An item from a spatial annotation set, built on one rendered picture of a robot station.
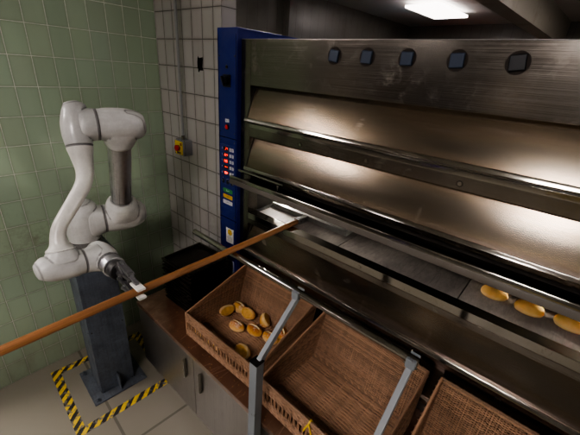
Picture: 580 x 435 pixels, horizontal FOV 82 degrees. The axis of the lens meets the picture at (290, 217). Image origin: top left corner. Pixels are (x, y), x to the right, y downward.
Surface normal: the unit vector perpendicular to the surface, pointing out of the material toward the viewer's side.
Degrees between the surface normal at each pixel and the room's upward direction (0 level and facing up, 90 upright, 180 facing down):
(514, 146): 70
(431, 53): 90
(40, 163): 90
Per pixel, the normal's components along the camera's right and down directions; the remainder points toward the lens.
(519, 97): -0.66, 0.26
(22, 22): 0.75, 0.32
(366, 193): -0.59, -0.07
